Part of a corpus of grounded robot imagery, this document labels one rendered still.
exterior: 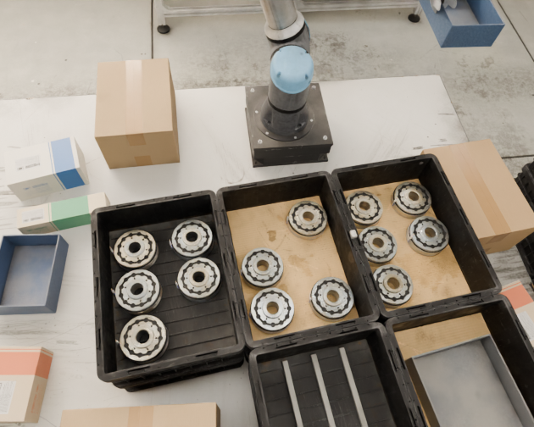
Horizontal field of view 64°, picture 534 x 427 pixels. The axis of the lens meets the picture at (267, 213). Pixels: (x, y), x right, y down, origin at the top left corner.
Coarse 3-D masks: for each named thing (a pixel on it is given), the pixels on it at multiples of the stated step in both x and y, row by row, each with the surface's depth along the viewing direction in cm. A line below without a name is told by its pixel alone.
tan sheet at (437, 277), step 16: (352, 192) 119; (384, 192) 120; (384, 208) 117; (384, 224) 115; (400, 224) 115; (400, 240) 113; (400, 256) 111; (416, 256) 111; (432, 256) 111; (448, 256) 111; (416, 272) 109; (432, 272) 109; (448, 272) 109; (416, 288) 107; (432, 288) 107; (448, 288) 107; (464, 288) 107; (416, 304) 105
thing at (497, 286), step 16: (400, 160) 113; (416, 160) 114; (432, 160) 114; (336, 176) 109; (448, 192) 109; (352, 224) 103; (464, 224) 105; (480, 256) 101; (368, 272) 97; (496, 288) 97; (432, 304) 94; (448, 304) 95
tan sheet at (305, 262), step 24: (240, 216) 114; (264, 216) 114; (240, 240) 110; (264, 240) 111; (288, 240) 111; (312, 240) 112; (240, 264) 107; (288, 264) 108; (312, 264) 108; (336, 264) 109; (288, 288) 105; (312, 312) 102; (264, 336) 99
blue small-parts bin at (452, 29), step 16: (464, 0) 126; (480, 0) 120; (432, 16) 118; (448, 16) 111; (464, 16) 122; (480, 16) 120; (496, 16) 114; (448, 32) 111; (464, 32) 111; (480, 32) 112; (496, 32) 113
